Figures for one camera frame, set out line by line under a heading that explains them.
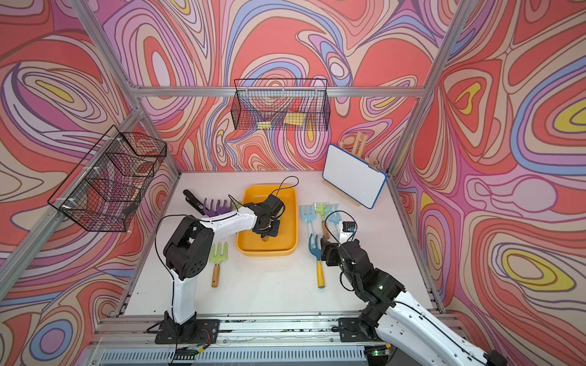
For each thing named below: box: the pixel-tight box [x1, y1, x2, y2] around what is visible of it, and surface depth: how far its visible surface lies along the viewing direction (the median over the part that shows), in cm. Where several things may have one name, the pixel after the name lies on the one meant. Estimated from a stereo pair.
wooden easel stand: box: [321, 131, 371, 207], surface depth 94 cm
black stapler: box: [183, 189, 206, 216], surface depth 106 cm
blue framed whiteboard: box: [321, 144, 388, 209], surface depth 97 cm
